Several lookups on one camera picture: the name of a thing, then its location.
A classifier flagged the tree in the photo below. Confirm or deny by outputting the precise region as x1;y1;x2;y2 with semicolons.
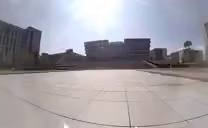
183;40;193;51

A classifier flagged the low pale building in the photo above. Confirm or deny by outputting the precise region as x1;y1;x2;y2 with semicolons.
169;48;204;65

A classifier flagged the wide dark block building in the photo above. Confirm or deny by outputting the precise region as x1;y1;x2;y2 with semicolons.
83;37;152;63

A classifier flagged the low dark building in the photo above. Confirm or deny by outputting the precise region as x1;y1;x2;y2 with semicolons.
39;48;87;67

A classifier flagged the small dark building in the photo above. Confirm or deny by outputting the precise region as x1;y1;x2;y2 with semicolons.
150;47;168;62

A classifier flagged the tall grey building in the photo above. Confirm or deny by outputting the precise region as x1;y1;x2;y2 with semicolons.
0;16;43;70

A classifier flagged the pale stone slab plaza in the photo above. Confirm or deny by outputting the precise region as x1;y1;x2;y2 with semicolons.
0;68;208;128

